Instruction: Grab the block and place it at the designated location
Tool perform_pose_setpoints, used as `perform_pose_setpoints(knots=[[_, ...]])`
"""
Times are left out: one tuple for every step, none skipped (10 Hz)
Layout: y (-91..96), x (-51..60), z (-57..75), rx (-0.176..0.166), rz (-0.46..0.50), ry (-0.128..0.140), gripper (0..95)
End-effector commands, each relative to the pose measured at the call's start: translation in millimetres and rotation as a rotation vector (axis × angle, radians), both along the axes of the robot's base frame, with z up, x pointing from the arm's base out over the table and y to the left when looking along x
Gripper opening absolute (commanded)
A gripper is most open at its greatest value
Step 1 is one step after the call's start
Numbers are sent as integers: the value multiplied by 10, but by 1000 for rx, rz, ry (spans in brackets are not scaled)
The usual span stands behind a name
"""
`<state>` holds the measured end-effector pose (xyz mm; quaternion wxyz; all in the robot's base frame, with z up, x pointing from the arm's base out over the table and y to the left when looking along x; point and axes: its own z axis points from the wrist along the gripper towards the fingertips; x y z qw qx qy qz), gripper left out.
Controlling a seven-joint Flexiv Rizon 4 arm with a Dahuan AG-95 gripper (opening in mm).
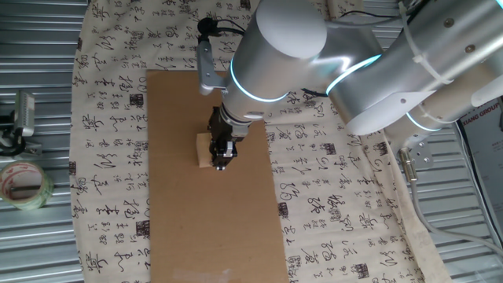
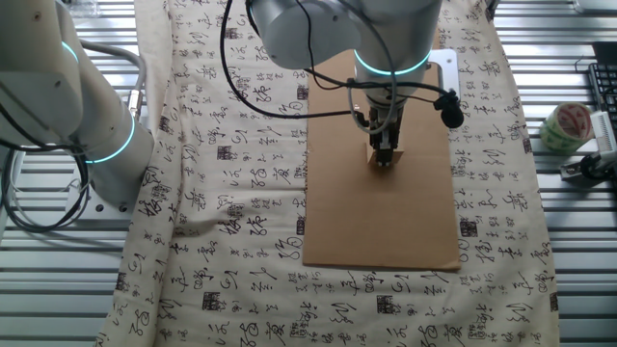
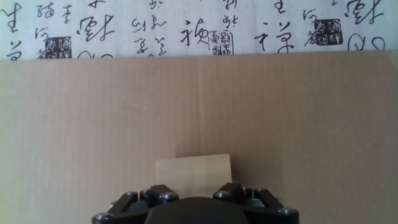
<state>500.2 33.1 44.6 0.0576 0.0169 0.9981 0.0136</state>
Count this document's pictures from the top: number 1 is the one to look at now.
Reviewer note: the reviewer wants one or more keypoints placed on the light wooden block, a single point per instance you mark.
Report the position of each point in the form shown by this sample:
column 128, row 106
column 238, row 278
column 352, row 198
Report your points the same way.
column 203, row 151

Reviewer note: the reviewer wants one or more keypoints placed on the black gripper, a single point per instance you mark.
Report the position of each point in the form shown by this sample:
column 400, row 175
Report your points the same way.
column 224, row 127

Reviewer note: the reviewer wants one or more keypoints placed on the white zip tie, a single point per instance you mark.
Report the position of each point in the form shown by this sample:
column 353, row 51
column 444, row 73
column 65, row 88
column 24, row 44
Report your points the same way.
column 422, row 61

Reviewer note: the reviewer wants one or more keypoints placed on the brown cardboard sheet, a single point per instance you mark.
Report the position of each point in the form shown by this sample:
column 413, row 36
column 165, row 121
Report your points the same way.
column 216, row 220

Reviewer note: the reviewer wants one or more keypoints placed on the dark printed poster board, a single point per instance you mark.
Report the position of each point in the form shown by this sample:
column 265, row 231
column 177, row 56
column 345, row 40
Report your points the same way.
column 483, row 157

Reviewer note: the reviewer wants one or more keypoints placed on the white calligraphy print cloth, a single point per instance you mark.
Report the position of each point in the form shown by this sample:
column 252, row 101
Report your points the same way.
column 334, row 196

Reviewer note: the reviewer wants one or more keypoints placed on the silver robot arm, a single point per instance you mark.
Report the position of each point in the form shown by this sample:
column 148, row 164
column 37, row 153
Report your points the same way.
column 353, row 78

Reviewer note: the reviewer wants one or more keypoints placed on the silver finned camera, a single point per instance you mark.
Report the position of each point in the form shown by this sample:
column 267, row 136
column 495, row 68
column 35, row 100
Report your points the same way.
column 24, row 112

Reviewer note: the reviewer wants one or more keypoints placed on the silver metal bracket plate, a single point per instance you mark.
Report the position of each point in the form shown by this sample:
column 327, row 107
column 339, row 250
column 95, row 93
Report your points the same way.
column 422, row 155

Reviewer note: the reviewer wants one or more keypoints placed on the clear packing tape roll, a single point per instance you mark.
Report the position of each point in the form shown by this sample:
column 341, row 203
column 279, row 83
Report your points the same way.
column 44, row 192

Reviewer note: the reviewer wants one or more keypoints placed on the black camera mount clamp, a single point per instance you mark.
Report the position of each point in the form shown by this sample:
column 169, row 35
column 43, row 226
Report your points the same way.
column 9, row 147

